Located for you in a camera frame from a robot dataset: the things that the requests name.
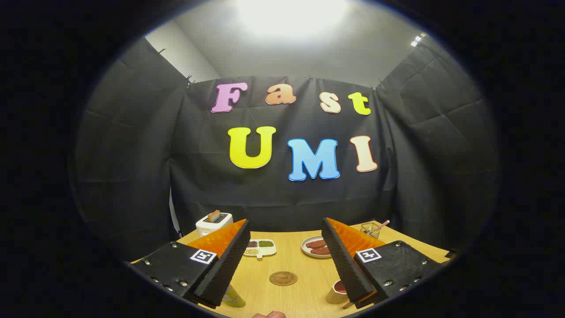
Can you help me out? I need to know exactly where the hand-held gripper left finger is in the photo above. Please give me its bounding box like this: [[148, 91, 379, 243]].
[[128, 219, 251, 310]]

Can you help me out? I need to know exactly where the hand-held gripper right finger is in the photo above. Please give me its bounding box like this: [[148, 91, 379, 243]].
[[321, 217, 442, 310]]

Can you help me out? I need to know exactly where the cream cup with wooden handle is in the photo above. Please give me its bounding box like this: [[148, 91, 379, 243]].
[[326, 279, 352, 304]]

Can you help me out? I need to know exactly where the silver green juice bottle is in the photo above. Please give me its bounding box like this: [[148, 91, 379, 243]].
[[221, 285, 246, 308]]

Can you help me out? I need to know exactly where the round brown coaster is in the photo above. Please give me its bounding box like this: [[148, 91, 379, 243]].
[[269, 271, 298, 286]]

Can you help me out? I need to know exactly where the white oval plate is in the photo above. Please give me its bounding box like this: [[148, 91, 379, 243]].
[[301, 235, 332, 258]]

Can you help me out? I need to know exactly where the white divided dish of beans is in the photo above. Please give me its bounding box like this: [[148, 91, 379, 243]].
[[243, 239, 277, 258]]

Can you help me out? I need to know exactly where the white toaster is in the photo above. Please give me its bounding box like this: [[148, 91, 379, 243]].
[[196, 212, 234, 238]]

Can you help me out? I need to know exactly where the wooden table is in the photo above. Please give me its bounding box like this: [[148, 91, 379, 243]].
[[132, 220, 451, 318]]

